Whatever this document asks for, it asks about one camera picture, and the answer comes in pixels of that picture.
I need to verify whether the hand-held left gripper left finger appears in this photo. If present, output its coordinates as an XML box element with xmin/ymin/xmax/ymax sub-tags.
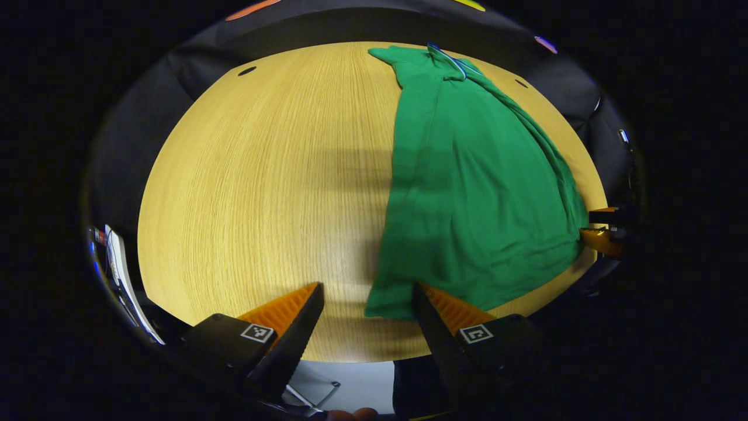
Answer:
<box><xmin>184</xmin><ymin>282</ymin><xmax>325</xmax><ymax>404</ymax></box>

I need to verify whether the metal chair frame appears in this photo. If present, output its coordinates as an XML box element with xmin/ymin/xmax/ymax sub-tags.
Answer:
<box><xmin>285</xmin><ymin>380</ymin><xmax>341</xmax><ymax>413</ymax></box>

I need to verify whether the white device box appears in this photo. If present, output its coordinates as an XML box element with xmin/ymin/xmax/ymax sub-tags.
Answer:
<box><xmin>104</xmin><ymin>224</ymin><xmax>166</xmax><ymax>346</ymax></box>

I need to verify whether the green T-shirt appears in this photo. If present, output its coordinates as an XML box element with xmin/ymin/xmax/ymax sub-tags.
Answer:
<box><xmin>364</xmin><ymin>42</ymin><xmax>590</xmax><ymax>320</ymax></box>

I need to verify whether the black backdrop cloth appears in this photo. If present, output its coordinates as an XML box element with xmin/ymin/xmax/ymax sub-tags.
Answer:
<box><xmin>88</xmin><ymin>0</ymin><xmax>635</xmax><ymax>234</ymax></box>

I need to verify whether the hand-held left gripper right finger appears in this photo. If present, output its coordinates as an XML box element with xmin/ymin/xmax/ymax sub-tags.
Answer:
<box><xmin>412</xmin><ymin>282</ymin><xmax>547</xmax><ymax>410</ymax></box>

